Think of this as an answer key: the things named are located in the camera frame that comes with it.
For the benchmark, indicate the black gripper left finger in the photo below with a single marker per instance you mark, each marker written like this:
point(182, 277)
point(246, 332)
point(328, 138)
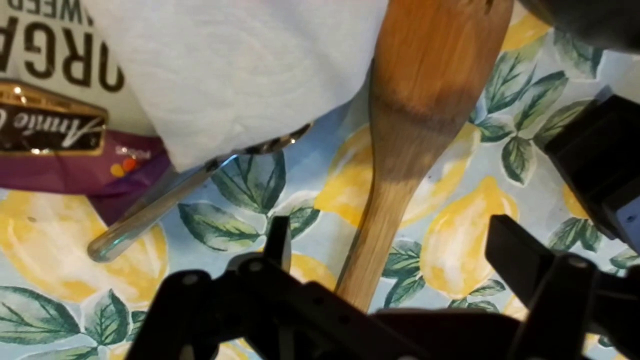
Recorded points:
point(257, 298)

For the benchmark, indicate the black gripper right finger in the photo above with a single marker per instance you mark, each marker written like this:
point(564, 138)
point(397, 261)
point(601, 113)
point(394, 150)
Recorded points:
point(564, 295)

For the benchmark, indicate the black pot with handle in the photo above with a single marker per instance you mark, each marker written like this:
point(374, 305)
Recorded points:
point(612, 24)

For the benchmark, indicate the floral lemon tablecloth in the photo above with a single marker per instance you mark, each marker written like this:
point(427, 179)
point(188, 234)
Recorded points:
point(59, 305)

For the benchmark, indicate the small black box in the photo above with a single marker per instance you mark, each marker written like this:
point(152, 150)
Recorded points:
point(599, 158)

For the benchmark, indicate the purple snack packet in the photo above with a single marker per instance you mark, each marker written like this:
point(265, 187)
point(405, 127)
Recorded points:
point(69, 120)

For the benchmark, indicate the white paper napkin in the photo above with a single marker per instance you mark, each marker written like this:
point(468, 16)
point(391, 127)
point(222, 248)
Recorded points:
point(225, 74)

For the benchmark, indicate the wooden spatula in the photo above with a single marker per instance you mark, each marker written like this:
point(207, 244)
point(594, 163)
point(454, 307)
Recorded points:
point(431, 64)

